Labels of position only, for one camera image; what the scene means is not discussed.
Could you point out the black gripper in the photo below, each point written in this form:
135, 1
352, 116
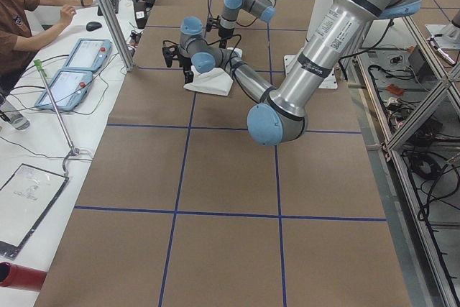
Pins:
186, 62
225, 33

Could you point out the white long-sleeve printed shirt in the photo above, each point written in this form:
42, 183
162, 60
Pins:
216, 82

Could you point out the upper orange black connector box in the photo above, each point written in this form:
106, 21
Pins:
135, 37

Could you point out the upper blue teach pendant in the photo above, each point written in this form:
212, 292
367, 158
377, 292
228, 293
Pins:
88, 54

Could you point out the blue teach pendant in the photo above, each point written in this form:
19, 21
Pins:
69, 87
88, 54

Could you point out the black computer mouse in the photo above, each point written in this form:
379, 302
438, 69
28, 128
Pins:
92, 26

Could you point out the lower blue teach pendant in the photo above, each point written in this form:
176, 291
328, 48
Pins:
69, 87

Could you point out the person in brown shirt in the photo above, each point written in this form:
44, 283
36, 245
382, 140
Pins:
18, 45

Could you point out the clear water bottle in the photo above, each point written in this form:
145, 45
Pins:
12, 116

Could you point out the red cylinder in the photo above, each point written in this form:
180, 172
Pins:
21, 277

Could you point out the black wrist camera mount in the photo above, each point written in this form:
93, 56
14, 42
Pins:
212, 22
170, 53

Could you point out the aluminium frame post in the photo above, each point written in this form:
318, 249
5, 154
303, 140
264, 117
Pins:
116, 33

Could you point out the white pedestal column with base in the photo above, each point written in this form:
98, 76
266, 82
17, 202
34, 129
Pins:
320, 10

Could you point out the green handled reach grabber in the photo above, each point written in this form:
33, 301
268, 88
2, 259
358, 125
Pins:
73, 150

